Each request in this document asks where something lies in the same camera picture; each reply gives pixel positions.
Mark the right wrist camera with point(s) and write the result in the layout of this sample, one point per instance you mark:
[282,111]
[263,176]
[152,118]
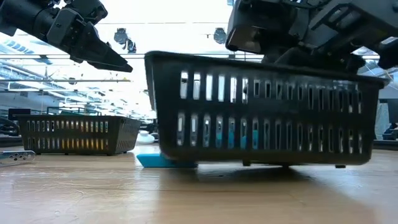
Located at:
[245,37]

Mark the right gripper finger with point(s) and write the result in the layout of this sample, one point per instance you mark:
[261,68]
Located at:
[311,57]

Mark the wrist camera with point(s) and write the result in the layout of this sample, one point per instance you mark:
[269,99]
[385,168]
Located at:
[245,37]
[87,11]

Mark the black slotted plastic basket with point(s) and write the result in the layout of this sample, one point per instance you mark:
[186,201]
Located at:
[124,133]
[217,109]

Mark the dark round ceiling fixture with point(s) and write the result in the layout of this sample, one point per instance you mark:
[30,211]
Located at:
[120,35]
[219,35]

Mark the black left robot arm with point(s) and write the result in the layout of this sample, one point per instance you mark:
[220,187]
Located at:
[21,15]

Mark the black monitor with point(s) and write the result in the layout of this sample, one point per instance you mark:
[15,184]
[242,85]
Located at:
[18,114]

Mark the blue plastic piece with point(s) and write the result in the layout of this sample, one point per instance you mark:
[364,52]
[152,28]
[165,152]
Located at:
[231,141]
[161,161]

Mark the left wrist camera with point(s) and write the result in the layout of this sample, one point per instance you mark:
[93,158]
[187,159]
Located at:
[87,11]

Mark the black chair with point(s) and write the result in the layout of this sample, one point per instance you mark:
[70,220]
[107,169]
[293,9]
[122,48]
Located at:
[6,127]

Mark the yellow green crayon box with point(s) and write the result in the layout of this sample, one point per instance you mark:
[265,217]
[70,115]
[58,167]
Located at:
[97,143]

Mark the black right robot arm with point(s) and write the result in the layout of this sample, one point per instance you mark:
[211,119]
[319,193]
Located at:
[388,53]

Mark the white round puck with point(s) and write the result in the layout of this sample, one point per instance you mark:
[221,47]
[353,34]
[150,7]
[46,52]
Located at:
[144,138]

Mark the silver perforated metal bracket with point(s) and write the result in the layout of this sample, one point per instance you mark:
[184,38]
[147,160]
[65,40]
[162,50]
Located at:
[26,155]

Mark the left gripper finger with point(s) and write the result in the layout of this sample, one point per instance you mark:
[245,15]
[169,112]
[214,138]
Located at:
[115,67]
[96,49]

